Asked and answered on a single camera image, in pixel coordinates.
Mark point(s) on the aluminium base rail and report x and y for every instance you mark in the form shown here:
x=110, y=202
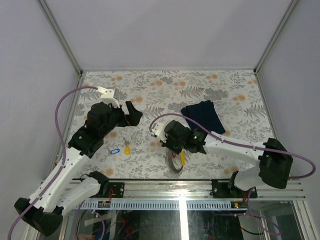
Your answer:
x=202, y=189

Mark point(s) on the yellow key tag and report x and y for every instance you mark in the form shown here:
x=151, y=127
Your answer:
x=126, y=146

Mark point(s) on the metal keyring with yellow handle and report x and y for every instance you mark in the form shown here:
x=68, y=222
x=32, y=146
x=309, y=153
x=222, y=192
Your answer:
x=175, y=162

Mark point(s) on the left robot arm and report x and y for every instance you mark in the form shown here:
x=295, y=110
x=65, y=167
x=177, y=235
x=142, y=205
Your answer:
x=45, y=209

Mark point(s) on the blue key tag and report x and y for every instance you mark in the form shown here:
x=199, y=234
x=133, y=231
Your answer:
x=112, y=151

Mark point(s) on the dark blue folded cloth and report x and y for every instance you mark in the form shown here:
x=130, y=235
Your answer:
x=205, y=114

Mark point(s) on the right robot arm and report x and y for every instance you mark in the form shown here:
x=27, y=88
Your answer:
x=270, y=161

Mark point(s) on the slotted grey cable duct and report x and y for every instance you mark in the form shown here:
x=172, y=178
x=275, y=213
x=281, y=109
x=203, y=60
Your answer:
x=119, y=204

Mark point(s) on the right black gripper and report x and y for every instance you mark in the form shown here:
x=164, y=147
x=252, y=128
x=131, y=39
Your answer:
x=177, y=151

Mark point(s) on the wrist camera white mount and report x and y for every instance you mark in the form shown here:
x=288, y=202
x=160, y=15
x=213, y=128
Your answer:
x=107, y=96
x=158, y=131

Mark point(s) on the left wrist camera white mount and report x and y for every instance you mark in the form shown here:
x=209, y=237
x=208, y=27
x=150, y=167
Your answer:
x=107, y=96

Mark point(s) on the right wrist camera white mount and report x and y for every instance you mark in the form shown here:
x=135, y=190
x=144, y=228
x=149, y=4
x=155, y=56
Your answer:
x=158, y=131

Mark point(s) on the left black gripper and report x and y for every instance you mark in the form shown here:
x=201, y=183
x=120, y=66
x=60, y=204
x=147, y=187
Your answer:
x=133, y=118

